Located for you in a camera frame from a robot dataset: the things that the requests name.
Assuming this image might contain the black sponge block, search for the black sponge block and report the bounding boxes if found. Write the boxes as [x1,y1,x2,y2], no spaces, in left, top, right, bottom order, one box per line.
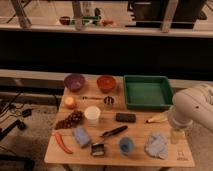
[115,113,136,123]

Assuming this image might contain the black cables on floor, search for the black cables on floor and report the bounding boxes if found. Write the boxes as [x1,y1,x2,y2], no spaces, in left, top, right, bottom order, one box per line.
[0,92,34,141]

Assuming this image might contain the green plastic tray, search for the green plastic tray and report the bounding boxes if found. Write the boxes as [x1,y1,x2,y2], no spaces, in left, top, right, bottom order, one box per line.
[123,75,173,110]

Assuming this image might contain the orange bowl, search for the orange bowl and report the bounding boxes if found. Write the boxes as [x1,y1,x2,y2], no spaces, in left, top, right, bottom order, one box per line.
[97,75,116,93]

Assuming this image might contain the orange round fruit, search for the orange round fruit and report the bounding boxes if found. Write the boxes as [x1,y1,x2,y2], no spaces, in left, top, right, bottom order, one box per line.
[64,96,77,109]

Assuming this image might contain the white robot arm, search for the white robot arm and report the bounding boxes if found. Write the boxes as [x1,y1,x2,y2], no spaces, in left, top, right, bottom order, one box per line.
[167,84,213,144]

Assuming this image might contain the purple bowl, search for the purple bowl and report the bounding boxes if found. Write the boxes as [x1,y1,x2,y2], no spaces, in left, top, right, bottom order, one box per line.
[64,73,85,92]

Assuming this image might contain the wooden table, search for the wooden table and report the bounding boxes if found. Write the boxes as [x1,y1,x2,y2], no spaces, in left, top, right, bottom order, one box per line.
[44,78,195,167]

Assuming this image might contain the dark grape bunch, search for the dark grape bunch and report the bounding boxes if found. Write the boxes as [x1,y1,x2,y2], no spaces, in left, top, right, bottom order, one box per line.
[55,110,83,130]

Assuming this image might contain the black handled knife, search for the black handled knife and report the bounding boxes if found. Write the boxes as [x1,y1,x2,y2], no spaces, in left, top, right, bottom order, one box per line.
[100,125,128,138]

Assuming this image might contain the blue small cup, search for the blue small cup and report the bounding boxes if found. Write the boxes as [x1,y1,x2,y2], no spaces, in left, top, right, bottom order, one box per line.
[119,137,134,155]

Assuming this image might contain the red chili pepper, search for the red chili pepper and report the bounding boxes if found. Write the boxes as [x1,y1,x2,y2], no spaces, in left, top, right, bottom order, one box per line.
[54,132,73,154]

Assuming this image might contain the light blue towel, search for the light blue towel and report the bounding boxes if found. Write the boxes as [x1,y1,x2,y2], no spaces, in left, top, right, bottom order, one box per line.
[144,133,168,160]

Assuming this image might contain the metal measuring spoon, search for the metal measuring spoon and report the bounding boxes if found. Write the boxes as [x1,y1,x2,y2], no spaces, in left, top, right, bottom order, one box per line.
[82,96,115,106]

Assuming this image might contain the blue folded cloth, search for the blue folded cloth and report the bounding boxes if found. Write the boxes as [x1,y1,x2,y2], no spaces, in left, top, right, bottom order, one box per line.
[73,127,91,148]

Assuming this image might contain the white plastic cup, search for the white plastic cup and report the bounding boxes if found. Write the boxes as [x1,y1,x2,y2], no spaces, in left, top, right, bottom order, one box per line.
[84,106,101,126]

